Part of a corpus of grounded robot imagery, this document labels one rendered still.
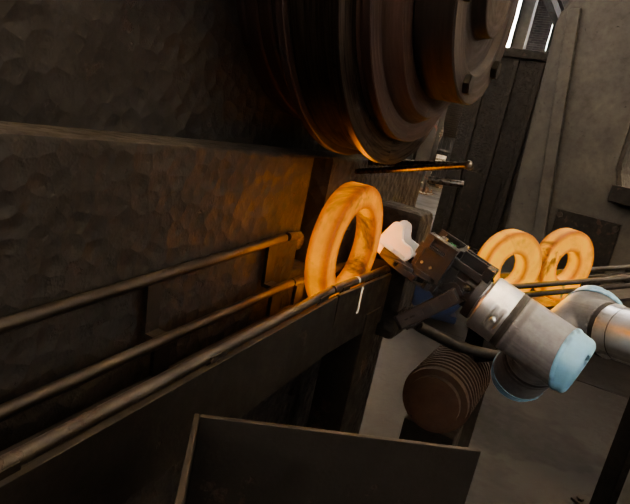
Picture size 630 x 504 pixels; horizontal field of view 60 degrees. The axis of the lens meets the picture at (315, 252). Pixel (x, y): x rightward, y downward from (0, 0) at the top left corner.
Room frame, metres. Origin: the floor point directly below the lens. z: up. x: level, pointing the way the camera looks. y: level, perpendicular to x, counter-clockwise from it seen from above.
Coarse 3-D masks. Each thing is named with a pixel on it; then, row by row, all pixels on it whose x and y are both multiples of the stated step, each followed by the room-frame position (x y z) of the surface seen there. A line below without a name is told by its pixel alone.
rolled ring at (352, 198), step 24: (336, 192) 0.73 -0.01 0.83; (360, 192) 0.74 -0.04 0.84; (336, 216) 0.70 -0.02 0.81; (360, 216) 0.82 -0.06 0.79; (312, 240) 0.69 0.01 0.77; (336, 240) 0.69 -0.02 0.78; (360, 240) 0.83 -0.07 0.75; (312, 264) 0.69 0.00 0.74; (360, 264) 0.82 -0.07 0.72; (312, 288) 0.70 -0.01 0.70
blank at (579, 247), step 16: (544, 240) 1.15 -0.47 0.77; (560, 240) 1.13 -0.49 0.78; (576, 240) 1.15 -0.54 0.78; (544, 256) 1.12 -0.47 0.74; (560, 256) 1.14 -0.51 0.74; (576, 256) 1.17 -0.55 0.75; (592, 256) 1.18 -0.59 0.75; (544, 272) 1.12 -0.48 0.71; (576, 272) 1.17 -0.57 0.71; (544, 288) 1.13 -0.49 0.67; (560, 288) 1.15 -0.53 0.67
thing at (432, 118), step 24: (360, 0) 0.59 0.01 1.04; (384, 0) 0.60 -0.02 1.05; (408, 0) 0.61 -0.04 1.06; (360, 24) 0.60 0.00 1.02; (384, 24) 0.61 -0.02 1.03; (408, 24) 0.63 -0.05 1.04; (360, 48) 0.61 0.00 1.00; (384, 48) 0.63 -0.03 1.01; (408, 48) 0.64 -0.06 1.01; (360, 72) 0.63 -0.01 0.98; (384, 72) 0.64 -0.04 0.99; (408, 72) 0.65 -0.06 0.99; (384, 96) 0.66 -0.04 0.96; (408, 96) 0.67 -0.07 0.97; (384, 120) 0.67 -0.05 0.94; (408, 120) 0.74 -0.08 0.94; (432, 120) 0.83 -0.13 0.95
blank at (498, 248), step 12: (492, 240) 1.07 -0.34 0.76; (504, 240) 1.06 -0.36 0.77; (516, 240) 1.07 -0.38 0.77; (528, 240) 1.09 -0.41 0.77; (480, 252) 1.07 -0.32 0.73; (492, 252) 1.05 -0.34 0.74; (504, 252) 1.06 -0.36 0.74; (516, 252) 1.08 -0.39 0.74; (528, 252) 1.09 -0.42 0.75; (540, 252) 1.11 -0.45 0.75; (492, 264) 1.05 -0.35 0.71; (516, 264) 1.12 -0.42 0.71; (528, 264) 1.10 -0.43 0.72; (540, 264) 1.11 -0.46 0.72; (516, 276) 1.10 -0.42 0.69; (528, 276) 1.10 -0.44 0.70; (528, 288) 1.11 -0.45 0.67
